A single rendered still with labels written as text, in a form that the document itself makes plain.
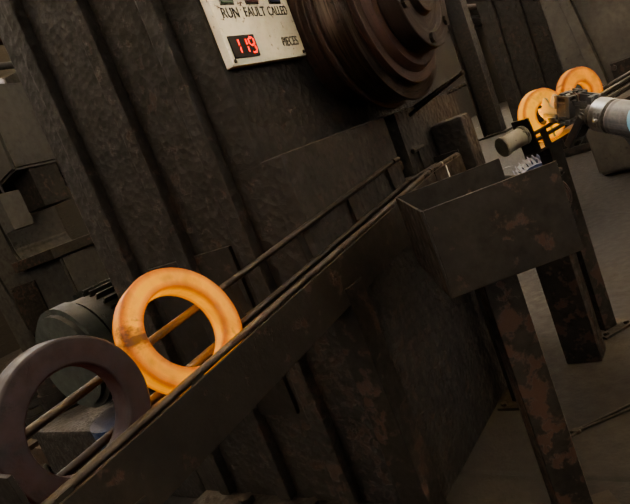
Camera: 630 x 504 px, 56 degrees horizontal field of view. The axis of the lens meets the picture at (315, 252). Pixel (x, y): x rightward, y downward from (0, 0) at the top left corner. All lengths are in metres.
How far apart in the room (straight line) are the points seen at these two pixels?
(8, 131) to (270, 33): 4.29
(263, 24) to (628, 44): 3.05
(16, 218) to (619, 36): 4.46
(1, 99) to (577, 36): 4.31
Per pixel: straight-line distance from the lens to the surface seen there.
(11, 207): 5.27
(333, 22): 1.36
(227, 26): 1.24
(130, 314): 0.82
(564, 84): 1.98
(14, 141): 5.46
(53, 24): 1.57
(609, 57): 4.15
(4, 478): 0.68
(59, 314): 2.17
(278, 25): 1.37
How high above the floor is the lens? 0.86
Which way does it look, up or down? 9 degrees down
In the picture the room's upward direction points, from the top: 21 degrees counter-clockwise
